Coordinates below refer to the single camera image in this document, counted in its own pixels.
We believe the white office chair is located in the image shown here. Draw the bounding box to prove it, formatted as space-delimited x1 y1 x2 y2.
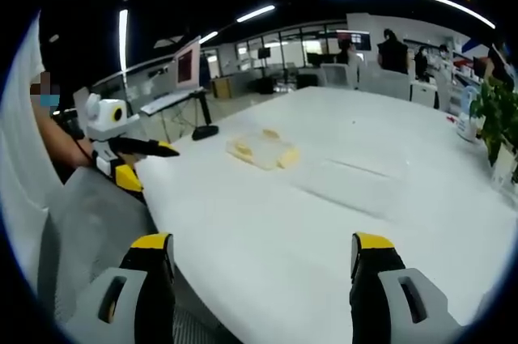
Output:
321 62 358 89
358 66 410 101

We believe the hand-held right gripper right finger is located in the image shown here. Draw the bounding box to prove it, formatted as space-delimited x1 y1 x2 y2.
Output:
349 231 463 344

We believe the black stand with base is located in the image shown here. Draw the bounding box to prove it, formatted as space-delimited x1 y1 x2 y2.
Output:
190 91 220 142

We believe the clear bag of yellow pieces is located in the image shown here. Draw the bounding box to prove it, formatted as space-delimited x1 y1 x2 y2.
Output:
225 129 302 172

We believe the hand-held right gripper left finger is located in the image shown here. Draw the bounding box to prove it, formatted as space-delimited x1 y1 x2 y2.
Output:
66 231 177 344

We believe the white side table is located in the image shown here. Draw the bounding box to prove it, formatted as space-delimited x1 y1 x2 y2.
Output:
139 88 204 115

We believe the green potted plant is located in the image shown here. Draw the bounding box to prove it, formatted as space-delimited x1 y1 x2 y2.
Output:
469 75 518 185

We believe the wall screen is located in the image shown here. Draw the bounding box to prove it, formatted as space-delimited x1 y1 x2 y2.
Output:
349 32 372 52

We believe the white plastic bottle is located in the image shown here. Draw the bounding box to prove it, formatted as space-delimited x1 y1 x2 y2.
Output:
456 84 483 142

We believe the clear flat plastic lid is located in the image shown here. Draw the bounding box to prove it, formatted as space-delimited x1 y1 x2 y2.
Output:
306 157 406 212

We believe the cardboard box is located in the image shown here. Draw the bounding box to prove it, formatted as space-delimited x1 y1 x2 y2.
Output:
210 76 234 100

